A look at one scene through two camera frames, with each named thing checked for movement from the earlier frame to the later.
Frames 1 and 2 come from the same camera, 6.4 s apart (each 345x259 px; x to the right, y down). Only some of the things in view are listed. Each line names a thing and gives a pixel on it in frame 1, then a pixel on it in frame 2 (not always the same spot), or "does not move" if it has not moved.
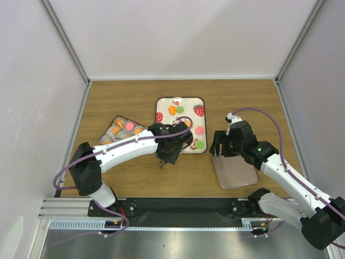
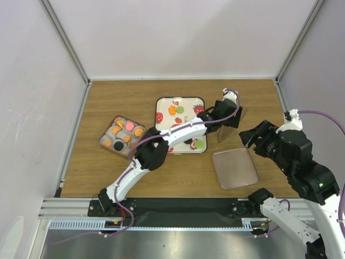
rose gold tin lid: (233, 172) does not move
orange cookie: (172, 110) does not move
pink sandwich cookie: (130, 125) does not move
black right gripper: (224, 138) to (269, 130)
